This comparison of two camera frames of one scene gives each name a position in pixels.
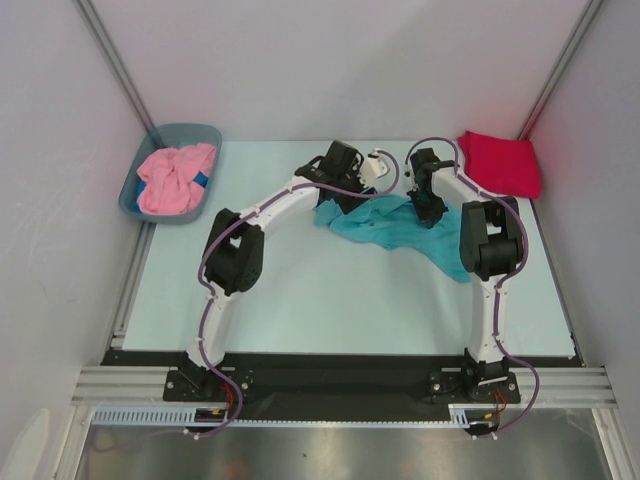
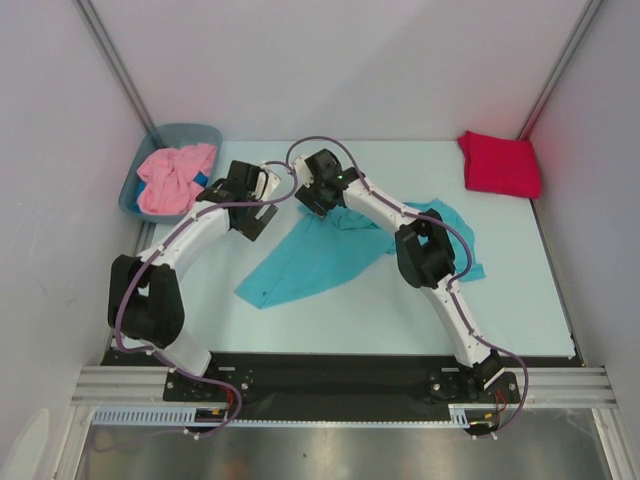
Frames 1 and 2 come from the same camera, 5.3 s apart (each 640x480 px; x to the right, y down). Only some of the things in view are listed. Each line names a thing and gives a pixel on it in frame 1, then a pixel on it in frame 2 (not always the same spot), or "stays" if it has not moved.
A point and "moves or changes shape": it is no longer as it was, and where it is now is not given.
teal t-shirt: [389, 221] moves or changes shape
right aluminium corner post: [561, 66] stays
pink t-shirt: [169, 175] stays
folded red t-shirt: [501, 165] stays
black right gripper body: [428, 203] → [310, 201]
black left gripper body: [350, 179] → [242, 224]
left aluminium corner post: [113, 63] stays
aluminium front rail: [538, 387] stays
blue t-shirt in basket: [200, 178] stays
